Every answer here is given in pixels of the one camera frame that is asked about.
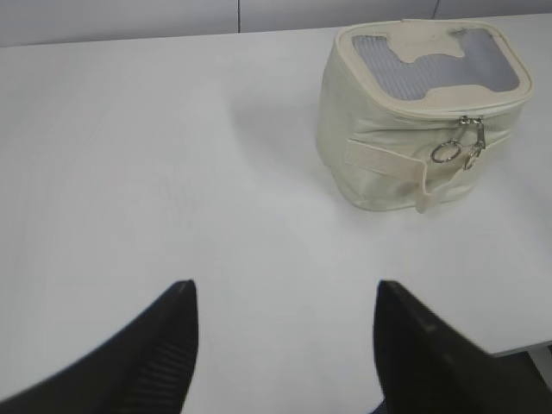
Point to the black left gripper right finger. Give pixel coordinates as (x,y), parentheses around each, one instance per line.
(426,366)

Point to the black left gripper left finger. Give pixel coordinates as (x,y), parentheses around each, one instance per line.
(147,367)

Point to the silver ring zipper pull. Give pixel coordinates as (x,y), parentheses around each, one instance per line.
(479,146)
(449,150)

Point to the cream zippered bag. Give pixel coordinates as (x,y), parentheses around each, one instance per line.
(393,91)

